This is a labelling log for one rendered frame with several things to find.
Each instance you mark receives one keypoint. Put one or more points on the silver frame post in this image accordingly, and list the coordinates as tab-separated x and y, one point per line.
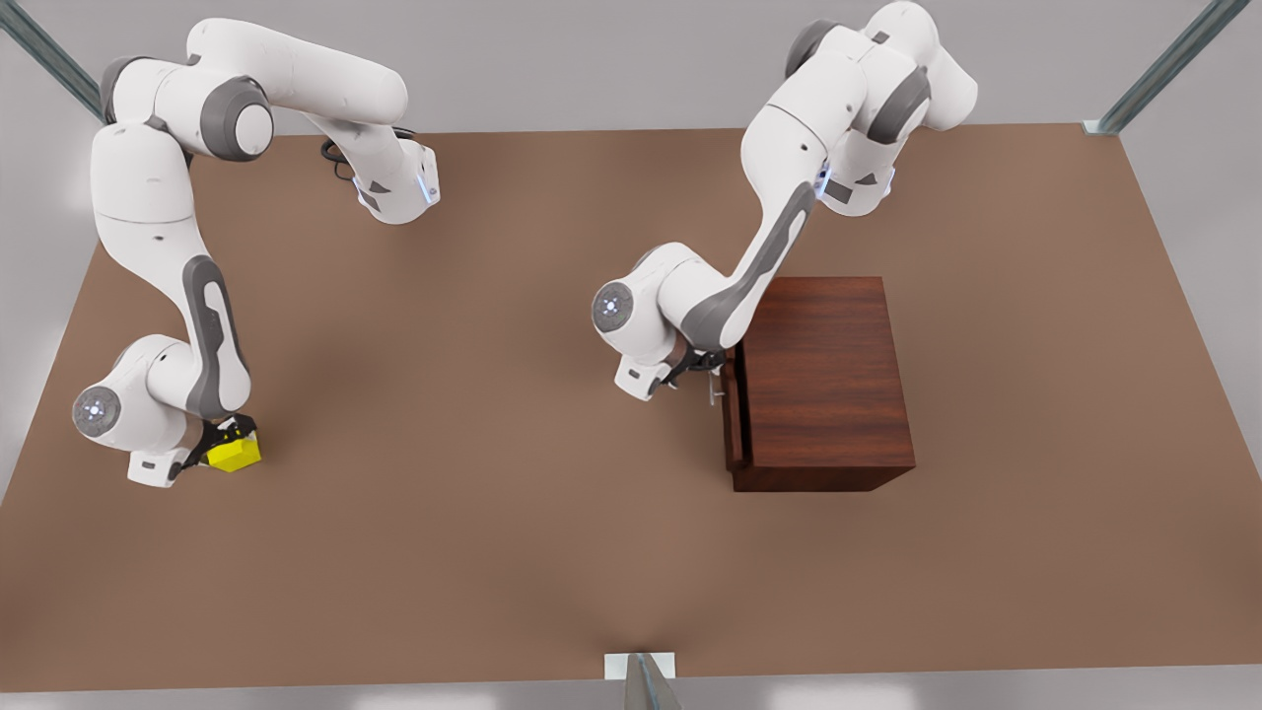
1168	64
643	680
49	49

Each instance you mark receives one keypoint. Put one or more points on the yellow block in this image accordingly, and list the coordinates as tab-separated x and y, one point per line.
237	454

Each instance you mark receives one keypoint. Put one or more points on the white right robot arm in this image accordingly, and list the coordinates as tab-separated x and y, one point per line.
148	197

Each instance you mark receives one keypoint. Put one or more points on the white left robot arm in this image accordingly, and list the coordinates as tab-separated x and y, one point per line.
789	148

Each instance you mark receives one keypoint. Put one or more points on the dark wooden cabinet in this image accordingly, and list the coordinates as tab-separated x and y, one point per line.
823	385

